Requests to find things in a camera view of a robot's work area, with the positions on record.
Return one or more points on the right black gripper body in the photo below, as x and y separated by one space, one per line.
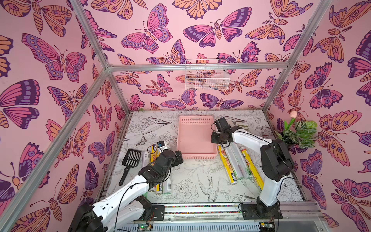
219 125

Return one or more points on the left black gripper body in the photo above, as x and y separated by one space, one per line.
174 162

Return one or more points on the clear silver wrap roll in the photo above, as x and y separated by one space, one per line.
234 163

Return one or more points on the white green wrap roll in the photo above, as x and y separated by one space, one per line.
167 184

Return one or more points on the pink plastic basket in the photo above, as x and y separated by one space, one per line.
194 137

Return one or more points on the yellow red wrap roll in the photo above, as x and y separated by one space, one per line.
226 163
153 156

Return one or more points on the clear green wrap roll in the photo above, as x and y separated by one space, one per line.
246 173

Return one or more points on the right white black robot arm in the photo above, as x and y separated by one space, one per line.
276 161

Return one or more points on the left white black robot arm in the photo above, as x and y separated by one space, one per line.
128 203

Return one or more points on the yellow wrap box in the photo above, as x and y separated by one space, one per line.
252 168

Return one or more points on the black slotted scoop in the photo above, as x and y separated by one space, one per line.
131 160

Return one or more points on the potted green plant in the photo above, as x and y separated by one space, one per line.
299 134

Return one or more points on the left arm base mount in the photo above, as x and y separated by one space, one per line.
155 213

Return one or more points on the white wire wall basket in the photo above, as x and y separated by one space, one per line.
206 76

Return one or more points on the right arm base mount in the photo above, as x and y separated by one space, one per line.
260 212

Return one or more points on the aluminium front rail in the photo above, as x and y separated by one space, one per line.
227 217

